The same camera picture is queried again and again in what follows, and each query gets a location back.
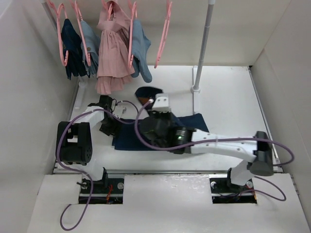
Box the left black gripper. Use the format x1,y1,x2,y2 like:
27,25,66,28
100,113,122,138

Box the dark blue denim trousers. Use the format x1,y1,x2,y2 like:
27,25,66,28
112,86,208,151

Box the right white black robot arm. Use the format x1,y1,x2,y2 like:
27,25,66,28
135,112,274,191

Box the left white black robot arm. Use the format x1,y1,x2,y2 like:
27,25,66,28
55,95,126,193

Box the pink hanger holding dress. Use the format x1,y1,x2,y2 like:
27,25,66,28
100,0,117,21

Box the empty pink hanger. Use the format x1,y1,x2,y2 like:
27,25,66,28
154,0,173,68

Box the pink hanger far left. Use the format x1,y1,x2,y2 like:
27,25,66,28
47,0,69,67

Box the white rack base left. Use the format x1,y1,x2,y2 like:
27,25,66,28
74,77,88,109

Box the white rack base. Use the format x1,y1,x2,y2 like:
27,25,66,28
74,77,88,109
190,66,200,114

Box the white rack base right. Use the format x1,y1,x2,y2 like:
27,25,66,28
190,66,200,114

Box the hanging pink dress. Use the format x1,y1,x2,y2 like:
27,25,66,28
96,1,134,95

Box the hanging light blue garment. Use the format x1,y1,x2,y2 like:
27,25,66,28
81,20,101,77

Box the hanging blue grey garment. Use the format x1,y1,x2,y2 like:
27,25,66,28
131,19,152,83

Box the hanging dark denim garment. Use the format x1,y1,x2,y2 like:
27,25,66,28
62,19,86,80

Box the grey rack pole left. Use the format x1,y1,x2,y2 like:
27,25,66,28
40,0,57,31

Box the grey rack pole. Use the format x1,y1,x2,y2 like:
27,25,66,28
40,0,57,31
193,0,216,92

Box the grey rack pole right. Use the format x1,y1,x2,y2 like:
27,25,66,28
193,0,216,92

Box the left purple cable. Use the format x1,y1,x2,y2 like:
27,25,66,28
55,100,146,231

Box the purple cable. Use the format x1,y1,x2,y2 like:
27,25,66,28
55,100,146,231
135,98,294,201

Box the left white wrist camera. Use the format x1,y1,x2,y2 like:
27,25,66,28
113,106,126,118

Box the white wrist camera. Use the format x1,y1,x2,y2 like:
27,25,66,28
113,106,126,118
152,93,171,113

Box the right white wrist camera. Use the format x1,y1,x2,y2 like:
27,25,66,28
152,93,171,113

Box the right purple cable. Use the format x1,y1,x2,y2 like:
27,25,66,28
135,98,294,201

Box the aluminium rail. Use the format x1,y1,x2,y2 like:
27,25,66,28
107,169,227,174

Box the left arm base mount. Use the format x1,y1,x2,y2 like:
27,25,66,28
78,177,124,204

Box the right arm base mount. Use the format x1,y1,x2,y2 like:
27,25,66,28
210,177,257,204

